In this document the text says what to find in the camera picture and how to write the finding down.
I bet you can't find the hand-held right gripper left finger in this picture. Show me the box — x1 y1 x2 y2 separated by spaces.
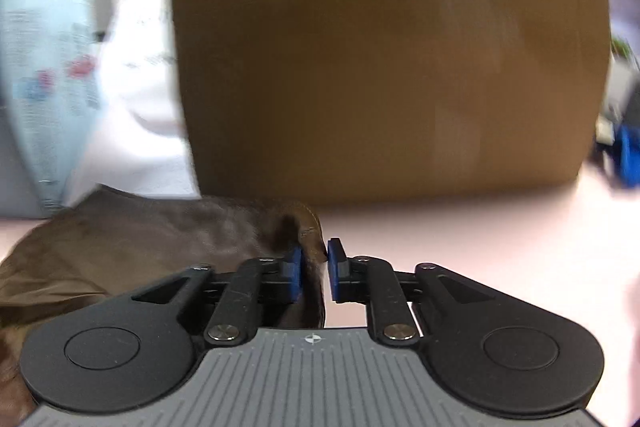
131 246 304 348

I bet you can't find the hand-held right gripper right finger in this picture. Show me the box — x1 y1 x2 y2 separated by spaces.
326 237 497 349

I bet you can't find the brown leather garment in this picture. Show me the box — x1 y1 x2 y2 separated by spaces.
0 184 328 425

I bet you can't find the large cardboard box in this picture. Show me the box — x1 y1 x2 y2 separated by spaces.
170 0 613 210

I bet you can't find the white bag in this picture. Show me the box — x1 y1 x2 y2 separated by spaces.
65 0 201 208

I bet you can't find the blue cloth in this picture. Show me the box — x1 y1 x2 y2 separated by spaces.
614 122 640 188

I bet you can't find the pale blue printed box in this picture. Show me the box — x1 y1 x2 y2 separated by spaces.
0 0 108 218

